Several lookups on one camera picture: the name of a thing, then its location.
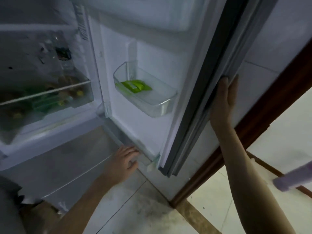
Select brown wooden door frame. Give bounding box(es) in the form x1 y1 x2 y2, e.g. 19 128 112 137
170 41 312 208

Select white fridge body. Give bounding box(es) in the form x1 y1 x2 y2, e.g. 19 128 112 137
0 0 109 168

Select person's left hand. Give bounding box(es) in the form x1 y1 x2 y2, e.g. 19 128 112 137
104 145 140 185

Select person's right forearm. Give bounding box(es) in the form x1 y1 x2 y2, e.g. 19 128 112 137
210 120 297 234

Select pale purple handle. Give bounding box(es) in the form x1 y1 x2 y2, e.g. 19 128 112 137
273 160 312 192

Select person's left forearm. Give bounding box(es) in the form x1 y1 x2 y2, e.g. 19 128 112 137
56 173 117 234

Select person's grey shirt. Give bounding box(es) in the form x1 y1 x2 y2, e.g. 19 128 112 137
0 175 26 234

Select frosted upper door shelf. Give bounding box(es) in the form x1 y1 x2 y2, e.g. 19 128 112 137
96 0 204 32

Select clear crisper drawer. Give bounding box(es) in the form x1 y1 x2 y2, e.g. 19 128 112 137
0 71 95 145

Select grey fridge door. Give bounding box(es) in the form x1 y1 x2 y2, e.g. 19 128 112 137
0 123 149 213

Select person's brown trousers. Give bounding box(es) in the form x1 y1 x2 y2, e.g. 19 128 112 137
19 199 62 234

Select person's right hand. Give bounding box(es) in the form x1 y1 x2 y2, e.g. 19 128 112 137
210 75 239 130

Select pile of vegetables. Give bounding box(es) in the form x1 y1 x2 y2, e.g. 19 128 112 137
0 75 86 124

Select clear door bin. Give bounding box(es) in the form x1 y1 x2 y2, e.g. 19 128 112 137
113 61 178 118

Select white fridge door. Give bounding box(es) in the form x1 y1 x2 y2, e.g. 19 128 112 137
86 0 268 179

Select clear bottle with dark cap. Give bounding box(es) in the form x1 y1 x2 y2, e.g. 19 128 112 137
54 34 74 72

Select green packet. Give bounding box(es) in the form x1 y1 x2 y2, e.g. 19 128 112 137
115 80 153 93

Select glass fridge shelf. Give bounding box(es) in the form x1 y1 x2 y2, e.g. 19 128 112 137
0 23 76 32

